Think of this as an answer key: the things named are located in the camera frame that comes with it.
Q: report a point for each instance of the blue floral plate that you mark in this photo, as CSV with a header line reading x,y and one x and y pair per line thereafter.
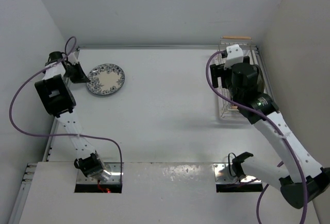
x,y
105,79

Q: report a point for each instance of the metal wire dish rack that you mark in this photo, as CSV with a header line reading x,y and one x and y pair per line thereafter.
x,y
246,44

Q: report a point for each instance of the metal base plate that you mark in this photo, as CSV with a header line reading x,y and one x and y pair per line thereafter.
x,y
222,176
112,175

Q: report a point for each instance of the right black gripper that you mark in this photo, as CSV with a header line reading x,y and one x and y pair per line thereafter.
x,y
217,71

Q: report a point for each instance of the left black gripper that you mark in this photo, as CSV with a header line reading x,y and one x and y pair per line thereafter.
x,y
81,77

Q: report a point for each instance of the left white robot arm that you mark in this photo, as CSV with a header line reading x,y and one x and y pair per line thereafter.
x,y
59,102

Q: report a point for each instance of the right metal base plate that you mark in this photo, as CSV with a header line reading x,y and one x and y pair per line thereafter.
x,y
222,176

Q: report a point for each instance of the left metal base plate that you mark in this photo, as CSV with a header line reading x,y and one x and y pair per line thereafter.
x,y
112,175

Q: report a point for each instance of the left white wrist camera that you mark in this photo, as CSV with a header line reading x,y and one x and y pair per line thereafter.
x,y
72,59

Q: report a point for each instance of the plain dark rim plate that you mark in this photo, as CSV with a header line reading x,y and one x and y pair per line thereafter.
x,y
260,79

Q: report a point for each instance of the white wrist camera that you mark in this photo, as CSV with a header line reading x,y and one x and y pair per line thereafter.
x,y
72,59
234,55

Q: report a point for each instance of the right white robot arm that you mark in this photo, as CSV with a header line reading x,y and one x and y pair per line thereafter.
x,y
300,178

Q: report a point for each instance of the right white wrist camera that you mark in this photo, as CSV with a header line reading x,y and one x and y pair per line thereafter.
x,y
234,55

